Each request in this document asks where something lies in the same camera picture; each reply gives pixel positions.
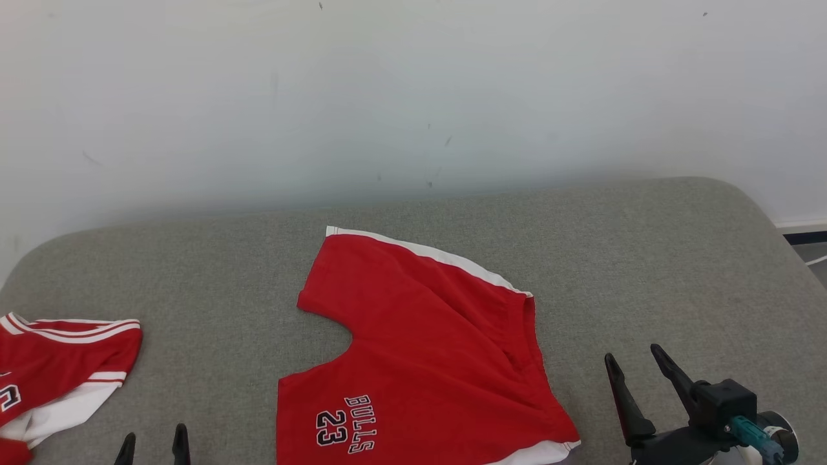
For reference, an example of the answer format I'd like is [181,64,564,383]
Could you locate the grey fabric sofa cushion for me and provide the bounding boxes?
[0,176,827,465]

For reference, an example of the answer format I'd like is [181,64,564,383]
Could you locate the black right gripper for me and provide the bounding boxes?
[605,344,735,465]

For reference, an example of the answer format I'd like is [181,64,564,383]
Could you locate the red white-trimmed basketball jersey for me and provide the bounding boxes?
[0,312,143,465]

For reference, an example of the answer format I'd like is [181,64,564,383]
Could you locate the red Bulls 23 shorts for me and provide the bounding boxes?
[276,226,581,465]

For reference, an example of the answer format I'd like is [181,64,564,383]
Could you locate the white wall baseboard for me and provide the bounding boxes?
[774,218,827,234]

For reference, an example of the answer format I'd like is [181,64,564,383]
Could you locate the teal camera cable connector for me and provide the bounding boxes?
[730,415,786,465]

